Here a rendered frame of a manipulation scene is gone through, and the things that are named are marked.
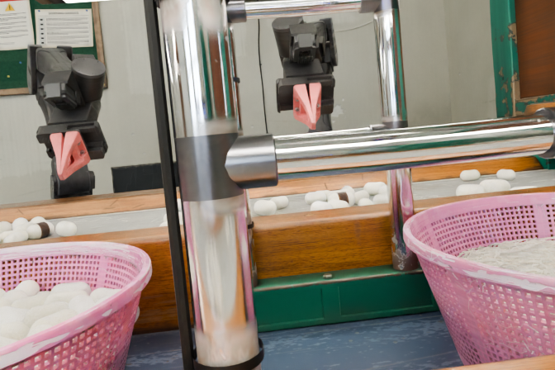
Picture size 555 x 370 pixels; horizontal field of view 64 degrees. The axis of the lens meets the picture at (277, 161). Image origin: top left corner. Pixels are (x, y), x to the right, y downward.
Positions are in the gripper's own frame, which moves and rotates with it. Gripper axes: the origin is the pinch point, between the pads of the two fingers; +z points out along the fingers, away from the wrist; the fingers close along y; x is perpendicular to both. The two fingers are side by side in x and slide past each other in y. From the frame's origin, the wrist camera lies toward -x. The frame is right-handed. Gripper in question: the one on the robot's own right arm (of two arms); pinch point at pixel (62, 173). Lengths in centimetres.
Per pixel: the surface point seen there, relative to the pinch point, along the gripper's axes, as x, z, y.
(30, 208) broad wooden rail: 7.6, -0.4, -8.1
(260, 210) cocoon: -4.0, 15.9, 31.0
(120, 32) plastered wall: 67, -189, -34
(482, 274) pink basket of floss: -29, 44, 42
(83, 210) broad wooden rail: 7.8, 1.2, 1.1
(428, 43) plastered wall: 90, -185, 149
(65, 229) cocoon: -5.0, 16.2, 5.8
